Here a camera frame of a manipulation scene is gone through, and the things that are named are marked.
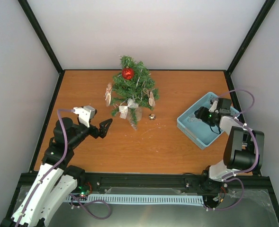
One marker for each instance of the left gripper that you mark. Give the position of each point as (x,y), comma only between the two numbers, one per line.
(95,133)

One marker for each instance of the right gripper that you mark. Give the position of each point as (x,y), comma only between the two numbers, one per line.
(201,115)

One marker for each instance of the light blue plastic basket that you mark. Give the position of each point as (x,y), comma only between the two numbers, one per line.
(204,134)

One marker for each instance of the white mesh bow ornament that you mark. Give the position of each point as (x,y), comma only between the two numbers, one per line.
(123,109)

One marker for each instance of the clear battery box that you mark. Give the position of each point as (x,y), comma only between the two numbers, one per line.
(134,126)

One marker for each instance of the red bauble ornament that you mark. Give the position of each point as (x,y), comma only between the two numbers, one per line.
(127,73)

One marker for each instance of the silver script word ornament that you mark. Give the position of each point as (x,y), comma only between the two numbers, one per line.
(193,118)

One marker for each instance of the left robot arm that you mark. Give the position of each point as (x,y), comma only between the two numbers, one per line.
(56,178)

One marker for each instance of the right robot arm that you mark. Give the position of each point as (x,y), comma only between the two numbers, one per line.
(244,149)

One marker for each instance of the small green christmas tree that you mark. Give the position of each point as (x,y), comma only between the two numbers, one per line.
(124,89)

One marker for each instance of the gold disco ball ornament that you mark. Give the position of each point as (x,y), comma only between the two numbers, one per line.
(152,116)

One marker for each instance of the small circuit board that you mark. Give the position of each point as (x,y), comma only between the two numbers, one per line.
(82,192)

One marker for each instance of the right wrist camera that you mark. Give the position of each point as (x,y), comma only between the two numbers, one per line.
(213,108)

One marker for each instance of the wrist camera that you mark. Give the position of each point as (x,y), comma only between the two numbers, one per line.
(213,108)
(85,114)

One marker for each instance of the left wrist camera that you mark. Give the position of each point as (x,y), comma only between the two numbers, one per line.
(85,114)

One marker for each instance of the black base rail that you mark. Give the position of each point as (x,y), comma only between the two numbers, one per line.
(185,183)

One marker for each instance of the light blue cable duct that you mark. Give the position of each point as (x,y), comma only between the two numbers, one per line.
(120,199)

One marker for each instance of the right back frame post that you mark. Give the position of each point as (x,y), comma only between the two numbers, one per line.
(265,9)

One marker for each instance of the frame post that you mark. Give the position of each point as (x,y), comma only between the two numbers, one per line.
(40,34)
(265,9)

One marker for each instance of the left back frame post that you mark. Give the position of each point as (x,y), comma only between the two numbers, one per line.
(40,34)

